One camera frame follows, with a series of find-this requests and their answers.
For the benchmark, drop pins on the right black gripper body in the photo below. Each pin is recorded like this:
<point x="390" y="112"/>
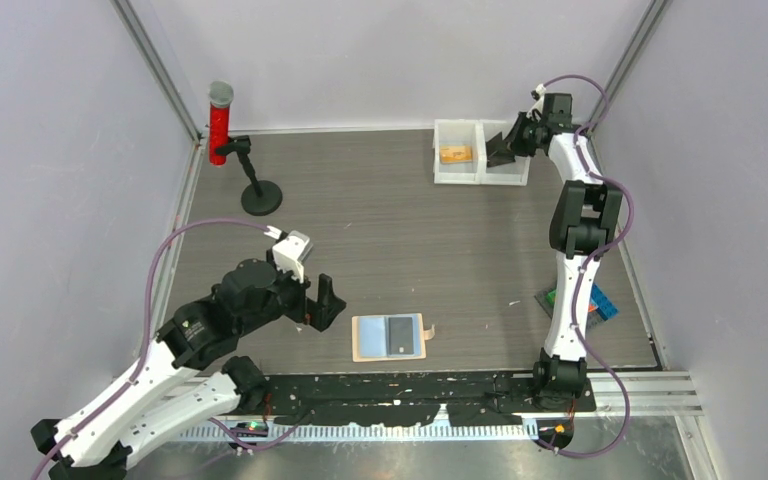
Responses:
<point x="529" y="135"/>

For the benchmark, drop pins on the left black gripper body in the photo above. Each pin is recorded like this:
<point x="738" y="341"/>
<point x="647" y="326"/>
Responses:
<point x="290" y="298"/>

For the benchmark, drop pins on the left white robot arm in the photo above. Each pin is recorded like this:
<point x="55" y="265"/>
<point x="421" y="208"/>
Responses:
<point x="188" y="374"/>

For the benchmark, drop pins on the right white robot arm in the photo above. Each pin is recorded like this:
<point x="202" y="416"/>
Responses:
<point x="581" y="231"/>

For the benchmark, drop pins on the gold card in bin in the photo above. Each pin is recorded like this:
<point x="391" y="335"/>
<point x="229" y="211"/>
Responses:
<point x="455" y="154"/>

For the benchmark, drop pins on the white two-compartment bin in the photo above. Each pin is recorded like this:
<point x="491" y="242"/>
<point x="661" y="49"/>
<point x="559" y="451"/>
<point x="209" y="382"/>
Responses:
<point x="475" y="133"/>

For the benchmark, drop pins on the black stand with round base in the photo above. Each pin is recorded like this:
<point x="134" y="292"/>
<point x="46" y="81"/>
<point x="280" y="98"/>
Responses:
<point x="260" y="197"/>

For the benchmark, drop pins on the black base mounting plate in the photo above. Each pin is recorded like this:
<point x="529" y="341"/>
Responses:
<point x="470" y="398"/>

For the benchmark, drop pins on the colourful toy brick assembly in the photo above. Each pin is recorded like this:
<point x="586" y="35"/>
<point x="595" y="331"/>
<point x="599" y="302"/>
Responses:
<point x="601" y="308"/>

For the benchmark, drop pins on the red cylinder with grey cap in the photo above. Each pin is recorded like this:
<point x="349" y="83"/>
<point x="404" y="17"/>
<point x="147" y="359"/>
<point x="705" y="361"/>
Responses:
<point x="221" y="95"/>

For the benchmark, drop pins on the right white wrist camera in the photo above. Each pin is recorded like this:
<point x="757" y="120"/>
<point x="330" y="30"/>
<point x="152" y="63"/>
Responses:
<point x="538" y="94"/>

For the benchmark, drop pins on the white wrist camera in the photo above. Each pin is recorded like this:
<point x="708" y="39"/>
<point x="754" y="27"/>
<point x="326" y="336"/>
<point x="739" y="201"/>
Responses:
<point x="289" y="252"/>
<point x="538" y="94"/>

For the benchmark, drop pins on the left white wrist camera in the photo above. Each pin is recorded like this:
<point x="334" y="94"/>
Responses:
<point x="289" y="252"/>

